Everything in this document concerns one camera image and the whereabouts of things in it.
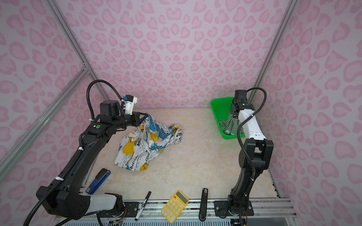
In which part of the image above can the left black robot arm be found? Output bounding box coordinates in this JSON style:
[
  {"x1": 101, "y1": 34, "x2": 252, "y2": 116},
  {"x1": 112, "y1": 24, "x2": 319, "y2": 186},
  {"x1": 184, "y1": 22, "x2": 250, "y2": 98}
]
[{"x1": 24, "y1": 80, "x2": 147, "y2": 226}]

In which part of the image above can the colourful printed white shirt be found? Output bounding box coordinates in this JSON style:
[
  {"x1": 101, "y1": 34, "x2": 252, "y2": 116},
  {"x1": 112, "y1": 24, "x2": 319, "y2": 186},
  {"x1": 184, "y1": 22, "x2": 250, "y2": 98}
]
[{"x1": 115, "y1": 114, "x2": 183, "y2": 171}]

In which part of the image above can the black marker pen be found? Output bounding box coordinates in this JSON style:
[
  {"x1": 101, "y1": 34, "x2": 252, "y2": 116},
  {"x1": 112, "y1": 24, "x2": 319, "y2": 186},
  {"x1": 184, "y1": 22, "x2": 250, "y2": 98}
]
[{"x1": 135, "y1": 191, "x2": 152, "y2": 221}]

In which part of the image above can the blue stapler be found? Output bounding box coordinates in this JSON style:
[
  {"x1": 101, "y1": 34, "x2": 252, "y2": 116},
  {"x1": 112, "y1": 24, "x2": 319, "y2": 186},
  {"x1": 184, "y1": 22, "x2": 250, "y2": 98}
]
[{"x1": 86, "y1": 168, "x2": 111, "y2": 195}]

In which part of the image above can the yellow calculator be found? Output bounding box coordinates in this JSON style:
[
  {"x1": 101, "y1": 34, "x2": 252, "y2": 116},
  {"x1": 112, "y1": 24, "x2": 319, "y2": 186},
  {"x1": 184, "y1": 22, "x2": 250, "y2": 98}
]
[{"x1": 161, "y1": 190, "x2": 189, "y2": 224}]

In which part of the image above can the black stapler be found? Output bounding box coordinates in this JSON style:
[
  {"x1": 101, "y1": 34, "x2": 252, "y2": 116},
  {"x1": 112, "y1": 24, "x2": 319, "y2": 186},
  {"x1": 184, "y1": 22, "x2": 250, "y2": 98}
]
[{"x1": 199, "y1": 188, "x2": 208, "y2": 222}]

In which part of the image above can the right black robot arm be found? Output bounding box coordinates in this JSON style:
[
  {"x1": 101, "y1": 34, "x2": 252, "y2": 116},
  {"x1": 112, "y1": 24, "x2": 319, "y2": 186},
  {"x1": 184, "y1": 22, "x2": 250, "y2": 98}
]
[{"x1": 214, "y1": 87, "x2": 274, "y2": 225}]

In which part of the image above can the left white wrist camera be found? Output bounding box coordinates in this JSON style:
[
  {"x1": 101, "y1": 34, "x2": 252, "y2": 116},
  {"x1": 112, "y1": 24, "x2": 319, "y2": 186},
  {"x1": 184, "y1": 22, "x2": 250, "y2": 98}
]
[{"x1": 121, "y1": 95, "x2": 138, "y2": 115}]

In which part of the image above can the green plastic basket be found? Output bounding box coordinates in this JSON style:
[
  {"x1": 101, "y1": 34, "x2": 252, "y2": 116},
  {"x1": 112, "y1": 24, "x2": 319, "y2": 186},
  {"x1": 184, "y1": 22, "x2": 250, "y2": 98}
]
[{"x1": 210, "y1": 97, "x2": 237, "y2": 140}]

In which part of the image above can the green white striped garment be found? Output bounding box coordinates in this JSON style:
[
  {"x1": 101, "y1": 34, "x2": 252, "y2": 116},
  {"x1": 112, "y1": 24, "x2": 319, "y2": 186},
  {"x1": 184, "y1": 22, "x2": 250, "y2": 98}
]
[{"x1": 219, "y1": 113, "x2": 240, "y2": 136}]

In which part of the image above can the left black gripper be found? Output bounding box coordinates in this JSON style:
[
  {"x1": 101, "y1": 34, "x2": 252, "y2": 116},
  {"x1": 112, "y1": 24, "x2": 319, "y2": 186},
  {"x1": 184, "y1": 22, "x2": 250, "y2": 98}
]
[{"x1": 113, "y1": 111, "x2": 148, "y2": 131}]

